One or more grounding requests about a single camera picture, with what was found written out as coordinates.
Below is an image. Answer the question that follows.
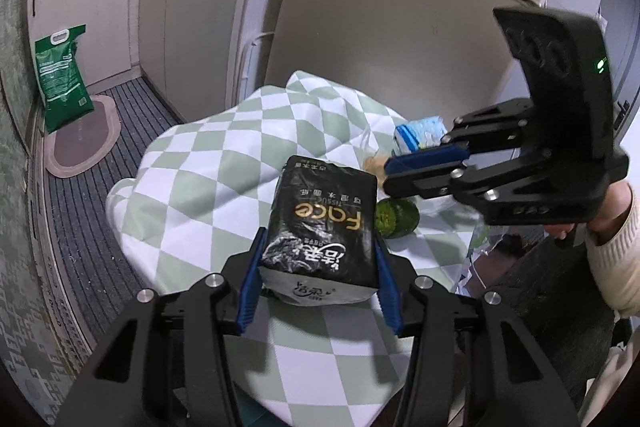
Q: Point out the green rice bag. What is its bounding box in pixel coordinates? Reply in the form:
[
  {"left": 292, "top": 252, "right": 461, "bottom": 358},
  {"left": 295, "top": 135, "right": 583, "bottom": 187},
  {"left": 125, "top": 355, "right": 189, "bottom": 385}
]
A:
[{"left": 34, "top": 24, "right": 95, "bottom": 134}]

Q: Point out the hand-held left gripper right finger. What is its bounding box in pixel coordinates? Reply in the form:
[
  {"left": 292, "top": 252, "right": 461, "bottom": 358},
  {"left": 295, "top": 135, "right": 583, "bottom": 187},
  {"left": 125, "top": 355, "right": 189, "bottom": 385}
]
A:
[{"left": 372, "top": 237, "right": 586, "bottom": 427}]

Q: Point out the beige cabinet with black handles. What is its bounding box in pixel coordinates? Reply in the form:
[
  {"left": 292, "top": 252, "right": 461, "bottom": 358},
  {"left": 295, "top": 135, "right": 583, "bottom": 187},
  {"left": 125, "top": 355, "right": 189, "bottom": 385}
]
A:
[{"left": 137, "top": 0, "right": 281, "bottom": 122}]

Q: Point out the person's right hand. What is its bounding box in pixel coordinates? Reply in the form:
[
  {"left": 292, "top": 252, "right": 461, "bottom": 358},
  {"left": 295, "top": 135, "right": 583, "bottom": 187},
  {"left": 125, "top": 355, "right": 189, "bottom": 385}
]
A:
[{"left": 584, "top": 182, "right": 637, "bottom": 234}]

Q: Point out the green white checkered cloth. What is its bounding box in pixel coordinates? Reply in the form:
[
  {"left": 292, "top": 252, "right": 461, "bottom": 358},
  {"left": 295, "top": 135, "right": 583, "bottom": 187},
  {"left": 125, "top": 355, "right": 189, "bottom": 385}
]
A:
[{"left": 105, "top": 69, "right": 481, "bottom": 423}]

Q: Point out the beige food item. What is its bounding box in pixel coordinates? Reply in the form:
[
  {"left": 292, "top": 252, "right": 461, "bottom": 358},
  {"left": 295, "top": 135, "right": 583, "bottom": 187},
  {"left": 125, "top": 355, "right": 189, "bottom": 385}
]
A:
[{"left": 364, "top": 154, "right": 401, "bottom": 188}]

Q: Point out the white kitchen cabinet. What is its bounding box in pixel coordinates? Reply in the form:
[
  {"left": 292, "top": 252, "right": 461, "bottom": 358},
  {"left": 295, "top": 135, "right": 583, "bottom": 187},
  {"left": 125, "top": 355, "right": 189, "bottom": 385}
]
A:
[{"left": 27, "top": 0, "right": 146, "bottom": 92}]

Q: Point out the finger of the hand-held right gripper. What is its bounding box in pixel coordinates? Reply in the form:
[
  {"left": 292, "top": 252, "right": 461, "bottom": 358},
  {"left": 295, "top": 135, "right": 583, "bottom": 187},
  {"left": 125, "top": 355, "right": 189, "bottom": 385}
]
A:
[
  {"left": 385, "top": 99, "right": 536, "bottom": 175},
  {"left": 382, "top": 149, "right": 547, "bottom": 204}
]

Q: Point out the grey striped rug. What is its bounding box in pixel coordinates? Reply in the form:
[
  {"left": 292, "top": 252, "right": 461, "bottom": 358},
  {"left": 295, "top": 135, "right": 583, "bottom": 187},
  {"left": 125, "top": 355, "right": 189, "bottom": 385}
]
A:
[{"left": 37, "top": 77, "right": 183, "bottom": 358}]

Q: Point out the green squash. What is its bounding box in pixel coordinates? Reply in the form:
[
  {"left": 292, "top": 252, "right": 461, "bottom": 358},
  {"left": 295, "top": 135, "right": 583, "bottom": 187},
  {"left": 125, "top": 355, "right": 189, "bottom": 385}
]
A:
[{"left": 375, "top": 198, "right": 421, "bottom": 239}]

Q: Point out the person's right forearm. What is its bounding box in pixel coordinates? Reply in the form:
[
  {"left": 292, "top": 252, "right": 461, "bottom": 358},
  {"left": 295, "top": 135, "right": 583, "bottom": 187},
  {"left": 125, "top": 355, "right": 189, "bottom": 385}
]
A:
[{"left": 584, "top": 187, "right": 640, "bottom": 320}]

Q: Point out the oval floor mat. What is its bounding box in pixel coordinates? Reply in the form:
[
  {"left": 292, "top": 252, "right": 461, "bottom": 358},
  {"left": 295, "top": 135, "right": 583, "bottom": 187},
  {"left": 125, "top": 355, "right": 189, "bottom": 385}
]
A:
[{"left": 44, "top": 92, "right": 121, "bottom": 179}]

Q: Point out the clear plastic bag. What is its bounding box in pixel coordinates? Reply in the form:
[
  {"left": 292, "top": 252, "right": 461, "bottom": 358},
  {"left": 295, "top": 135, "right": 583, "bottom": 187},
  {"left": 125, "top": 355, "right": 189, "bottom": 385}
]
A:
[{"left": 357, "top": 122, "right": 493, "bottom": 295}]

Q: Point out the beige refrigerator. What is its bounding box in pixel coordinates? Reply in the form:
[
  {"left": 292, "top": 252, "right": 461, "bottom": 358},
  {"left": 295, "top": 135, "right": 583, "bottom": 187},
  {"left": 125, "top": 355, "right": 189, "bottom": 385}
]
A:
[{"left": 235, "top": 0, "right": 571, "bottom": 128}]

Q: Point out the blue white packet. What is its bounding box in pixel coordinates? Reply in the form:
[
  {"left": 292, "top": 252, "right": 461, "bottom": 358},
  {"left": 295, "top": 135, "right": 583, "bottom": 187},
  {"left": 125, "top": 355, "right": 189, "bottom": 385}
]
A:
[{"left": 393, "top": 116, "right": 448, "bottom": 155}]

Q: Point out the black tissue pack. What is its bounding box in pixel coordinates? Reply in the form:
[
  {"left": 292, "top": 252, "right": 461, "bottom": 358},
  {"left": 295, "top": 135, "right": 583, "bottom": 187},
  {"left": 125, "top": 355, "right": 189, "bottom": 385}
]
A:
[{"left": 259, "top": 155, "right": 379, "bottom": 305}]

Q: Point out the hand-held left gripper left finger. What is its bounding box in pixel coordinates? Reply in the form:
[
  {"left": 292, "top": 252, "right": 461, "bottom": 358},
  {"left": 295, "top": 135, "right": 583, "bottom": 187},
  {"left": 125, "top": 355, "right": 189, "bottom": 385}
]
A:
[{"left": 55, "top": 227, "right": 268, "bottom": 427}]

